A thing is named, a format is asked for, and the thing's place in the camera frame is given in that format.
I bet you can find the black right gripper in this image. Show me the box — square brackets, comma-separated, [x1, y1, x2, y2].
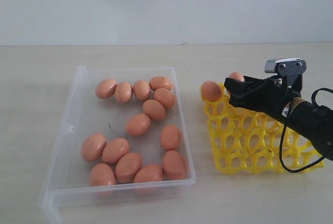
[224, 73, 303, 121]

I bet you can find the brown egg placed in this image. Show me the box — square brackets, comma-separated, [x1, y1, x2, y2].
[226, 72, 245, 96]
[143, 99, 166, 121]
[201, 81, 222, 102]

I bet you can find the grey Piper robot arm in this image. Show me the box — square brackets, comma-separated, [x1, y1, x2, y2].
[224, 58, 332, 160]

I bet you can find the yellow plastic egg tray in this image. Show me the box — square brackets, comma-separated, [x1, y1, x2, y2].
[199, 82, 325, 175]

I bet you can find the brown egg right upper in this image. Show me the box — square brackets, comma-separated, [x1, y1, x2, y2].
[153, 88, 175, 108]

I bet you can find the brown egg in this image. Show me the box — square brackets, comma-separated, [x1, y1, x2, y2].
[153, 88, 175, 108]
[162, 150, 187, 180]
[160, 125, 182, 151]
[89, 163, 116, 186]
[126, 113, 151, 136]
[149, 76, 173, 91]
[81, 133, 107, 162]
[114, 82, 133, 103]
[95, 79, 118, 99]
[133, 80, 151, 101]
[115, 153, 143, 183]
[102, 138, 130, 164]
[133, 164, 163, 183]

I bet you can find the brown egg right middle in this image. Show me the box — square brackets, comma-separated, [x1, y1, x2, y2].
[160, 125, 182, 151]

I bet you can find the brown egg back right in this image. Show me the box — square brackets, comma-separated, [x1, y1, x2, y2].
[149, 76, 173, 91]

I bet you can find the brown egg right front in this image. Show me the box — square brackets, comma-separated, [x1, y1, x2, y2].
[162, 150, 187, 180]

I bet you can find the brown egg front middle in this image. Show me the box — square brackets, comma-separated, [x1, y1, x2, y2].
[133, 164, 163, 183]

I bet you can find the clear plastic tray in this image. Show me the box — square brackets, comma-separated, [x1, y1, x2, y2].
[39, 66, 196, 223]

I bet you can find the brown egg front centre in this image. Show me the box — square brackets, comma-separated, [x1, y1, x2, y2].
[115, 153, 143, 183]

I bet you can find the brown egg left centre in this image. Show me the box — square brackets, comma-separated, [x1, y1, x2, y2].
[102, 138, 130, 164]

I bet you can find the brown egg back left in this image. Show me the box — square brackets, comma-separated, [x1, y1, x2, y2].
[95, 79, 118, 99]

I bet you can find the brown egg front left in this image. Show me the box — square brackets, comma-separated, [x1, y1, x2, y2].
[89, 163, 116, 186]

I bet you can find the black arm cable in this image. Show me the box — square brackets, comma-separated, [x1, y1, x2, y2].
[278, 88, 333, 173]

